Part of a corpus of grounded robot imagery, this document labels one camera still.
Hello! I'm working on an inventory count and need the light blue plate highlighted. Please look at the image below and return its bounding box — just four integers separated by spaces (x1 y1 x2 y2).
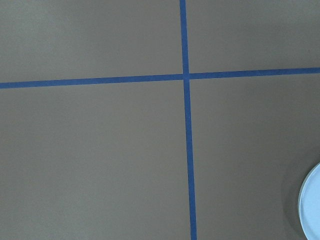
297 163 320 240

